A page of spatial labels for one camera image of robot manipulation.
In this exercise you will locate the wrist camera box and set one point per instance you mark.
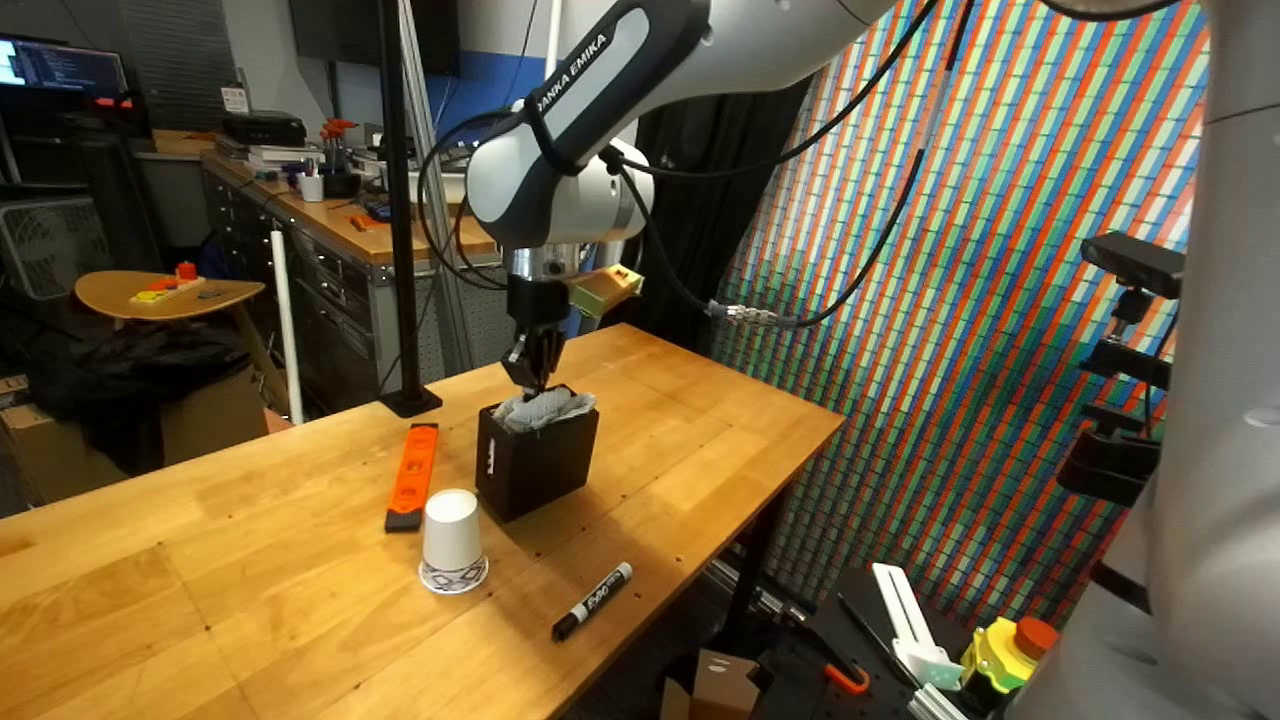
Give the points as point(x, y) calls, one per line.
point(606, 288)

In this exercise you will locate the black white marker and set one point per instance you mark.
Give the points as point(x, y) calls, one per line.
point(594, 602)

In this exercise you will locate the colourful patterned backdrop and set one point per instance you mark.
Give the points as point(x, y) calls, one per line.
point(962, 402)

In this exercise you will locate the black vertical pole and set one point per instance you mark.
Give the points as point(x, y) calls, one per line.
point(400, 202)

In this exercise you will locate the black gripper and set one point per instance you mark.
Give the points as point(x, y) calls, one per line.
point(537, 311)

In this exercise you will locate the cardboard box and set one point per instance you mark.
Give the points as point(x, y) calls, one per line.
point(714, 687)

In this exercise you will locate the round wooden stool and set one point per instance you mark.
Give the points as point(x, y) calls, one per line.
point(165, 299)

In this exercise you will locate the black exterior camera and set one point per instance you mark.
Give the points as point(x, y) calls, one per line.
point(1135, 262)

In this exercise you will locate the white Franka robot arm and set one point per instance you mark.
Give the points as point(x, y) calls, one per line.
point(572, 144)

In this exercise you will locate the thin white leaning bar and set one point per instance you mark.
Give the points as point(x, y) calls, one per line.
point(284, 325)

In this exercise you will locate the white paper cup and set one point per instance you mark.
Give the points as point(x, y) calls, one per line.
point(455, 541)

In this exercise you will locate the black perforated box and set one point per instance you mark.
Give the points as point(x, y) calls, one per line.
point(537, 465)

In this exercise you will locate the white plastic bracket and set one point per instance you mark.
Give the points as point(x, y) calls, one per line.
point(913, 627)

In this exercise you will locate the light grey cloth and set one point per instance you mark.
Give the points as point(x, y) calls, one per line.
point(546, 405)

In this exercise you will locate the black camera stand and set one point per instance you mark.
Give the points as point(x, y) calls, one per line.
point(1122, 402)

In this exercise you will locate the orange black tool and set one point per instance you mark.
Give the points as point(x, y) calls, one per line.
point(415, 474)

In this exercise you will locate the wooden top workbench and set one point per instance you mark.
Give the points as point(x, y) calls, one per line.
point(344, 254)

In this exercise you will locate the computer monitor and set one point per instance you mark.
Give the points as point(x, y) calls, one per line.
point(64, 64)

